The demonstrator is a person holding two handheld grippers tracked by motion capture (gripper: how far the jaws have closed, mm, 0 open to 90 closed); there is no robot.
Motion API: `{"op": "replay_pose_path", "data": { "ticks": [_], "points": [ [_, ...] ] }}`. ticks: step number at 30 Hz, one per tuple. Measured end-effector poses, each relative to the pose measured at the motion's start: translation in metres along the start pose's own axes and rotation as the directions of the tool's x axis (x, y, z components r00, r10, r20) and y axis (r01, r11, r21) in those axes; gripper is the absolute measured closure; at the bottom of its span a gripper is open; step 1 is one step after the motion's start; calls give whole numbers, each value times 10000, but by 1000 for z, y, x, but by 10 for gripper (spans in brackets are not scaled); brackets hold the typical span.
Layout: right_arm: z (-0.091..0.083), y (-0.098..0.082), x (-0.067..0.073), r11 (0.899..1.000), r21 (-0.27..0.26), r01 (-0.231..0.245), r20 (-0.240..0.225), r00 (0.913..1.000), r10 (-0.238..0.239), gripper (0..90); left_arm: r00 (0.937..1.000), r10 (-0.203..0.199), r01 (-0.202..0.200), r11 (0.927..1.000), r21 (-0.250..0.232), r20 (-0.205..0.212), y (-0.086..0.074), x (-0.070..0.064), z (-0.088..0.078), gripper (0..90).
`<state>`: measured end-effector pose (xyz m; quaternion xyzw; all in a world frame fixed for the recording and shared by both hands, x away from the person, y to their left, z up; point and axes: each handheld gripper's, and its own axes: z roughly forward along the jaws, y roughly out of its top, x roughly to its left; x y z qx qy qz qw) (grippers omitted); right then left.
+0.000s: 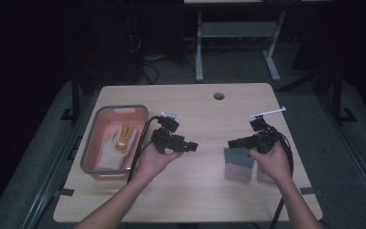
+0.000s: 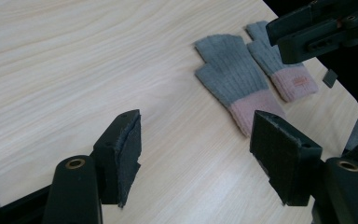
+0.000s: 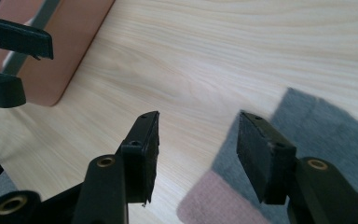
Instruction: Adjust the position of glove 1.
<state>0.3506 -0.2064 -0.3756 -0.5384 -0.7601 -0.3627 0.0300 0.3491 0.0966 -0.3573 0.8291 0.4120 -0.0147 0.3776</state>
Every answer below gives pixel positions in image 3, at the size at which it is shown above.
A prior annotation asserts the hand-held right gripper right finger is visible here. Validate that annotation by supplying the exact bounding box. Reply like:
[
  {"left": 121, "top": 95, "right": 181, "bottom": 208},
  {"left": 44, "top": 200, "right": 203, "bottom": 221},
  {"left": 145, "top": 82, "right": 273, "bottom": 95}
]
[{"left": 236, "top": 111, "right": 298, "bottom": 205}]

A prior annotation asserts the grey pink fingerless glove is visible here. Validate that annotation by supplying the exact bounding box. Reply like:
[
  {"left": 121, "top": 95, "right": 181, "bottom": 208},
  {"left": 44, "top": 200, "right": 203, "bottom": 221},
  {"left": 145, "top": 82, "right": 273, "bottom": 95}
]
[{"left": 176, "top": 87, "right": 358, "bottom": 224}]

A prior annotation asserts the pink basin grey rim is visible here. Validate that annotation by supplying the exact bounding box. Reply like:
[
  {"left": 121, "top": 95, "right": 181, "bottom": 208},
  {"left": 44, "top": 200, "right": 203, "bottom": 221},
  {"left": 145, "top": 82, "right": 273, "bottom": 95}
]
[{"left": 0, "top": 0, "right": 117, "bottom": 107}]

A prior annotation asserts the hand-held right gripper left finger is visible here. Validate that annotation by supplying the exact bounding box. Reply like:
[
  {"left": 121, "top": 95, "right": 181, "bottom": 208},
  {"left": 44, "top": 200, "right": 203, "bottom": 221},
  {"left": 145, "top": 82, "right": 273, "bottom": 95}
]
[{"left": 120, "top": 110, "right": 161, "bottom": 204}]

